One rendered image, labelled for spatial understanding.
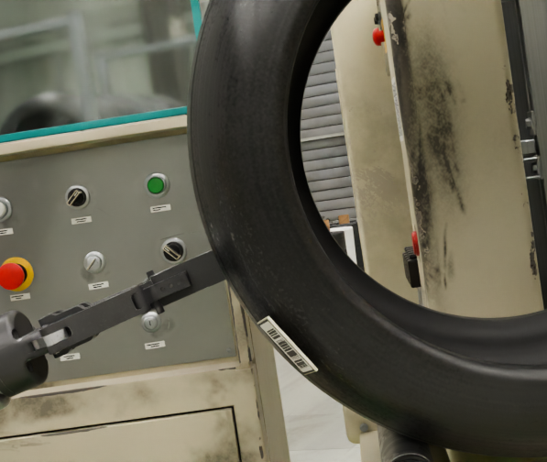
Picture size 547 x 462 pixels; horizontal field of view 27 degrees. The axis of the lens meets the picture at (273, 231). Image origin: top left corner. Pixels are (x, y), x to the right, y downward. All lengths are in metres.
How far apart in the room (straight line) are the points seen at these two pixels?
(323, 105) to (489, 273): 9.76
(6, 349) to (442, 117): 0.55
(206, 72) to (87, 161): 0.78
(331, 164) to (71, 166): 9.33
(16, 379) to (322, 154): 10.02
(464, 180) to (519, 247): 0.10
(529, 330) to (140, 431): 0.68
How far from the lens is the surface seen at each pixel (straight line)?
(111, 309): 1.04
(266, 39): 0.94
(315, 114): 11.05
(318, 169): 11.06
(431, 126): 1.31
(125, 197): 1.72
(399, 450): 0.99
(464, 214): 1.32
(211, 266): 1.05
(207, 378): 1.68
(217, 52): 0.96
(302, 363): 0.96
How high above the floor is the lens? 1.17
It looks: 3 degrees down
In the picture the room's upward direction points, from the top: 9 degrees counter-clockwise
